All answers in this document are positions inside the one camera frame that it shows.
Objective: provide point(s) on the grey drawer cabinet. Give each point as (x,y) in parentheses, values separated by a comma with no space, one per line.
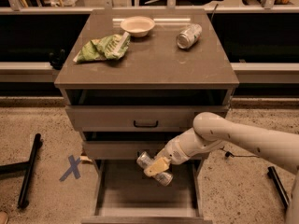
(154,70)

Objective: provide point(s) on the middle grey drawer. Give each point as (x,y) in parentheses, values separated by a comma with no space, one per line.
(124,145)

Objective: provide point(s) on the black clamp object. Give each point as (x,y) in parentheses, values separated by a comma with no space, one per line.
(57,60)

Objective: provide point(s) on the black stand leg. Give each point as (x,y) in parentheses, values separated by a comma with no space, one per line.
(272,174)
(27,167)

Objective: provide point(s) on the silver blue redbull can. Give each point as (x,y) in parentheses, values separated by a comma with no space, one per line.
(163,178)

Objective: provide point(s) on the black stand leg left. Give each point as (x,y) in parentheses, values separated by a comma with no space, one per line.
(27,167)

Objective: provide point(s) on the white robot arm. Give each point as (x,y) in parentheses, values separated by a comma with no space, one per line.
(209,130)

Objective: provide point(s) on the bottom grey drawer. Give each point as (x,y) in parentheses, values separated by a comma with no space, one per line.
(124,195)

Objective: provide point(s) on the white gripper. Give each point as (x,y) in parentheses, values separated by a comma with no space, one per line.
(172,153)

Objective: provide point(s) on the black stand leg right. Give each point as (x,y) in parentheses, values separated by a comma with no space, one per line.
(272,174)

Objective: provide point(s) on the silver green soda can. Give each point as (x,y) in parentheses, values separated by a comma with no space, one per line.
(189,36)

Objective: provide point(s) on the blue tape cross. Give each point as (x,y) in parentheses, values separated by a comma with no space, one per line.
(73,169)

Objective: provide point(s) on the green chip bag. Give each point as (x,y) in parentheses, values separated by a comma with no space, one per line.
(112,47)

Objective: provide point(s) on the grey drawer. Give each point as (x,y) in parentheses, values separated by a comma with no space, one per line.
(137,118)
(124,195)
(124,145)

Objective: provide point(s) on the white paper bowl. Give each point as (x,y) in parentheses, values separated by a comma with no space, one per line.
(137,26)

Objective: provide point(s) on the top grey drawer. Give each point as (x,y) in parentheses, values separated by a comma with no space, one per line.
(137,118)

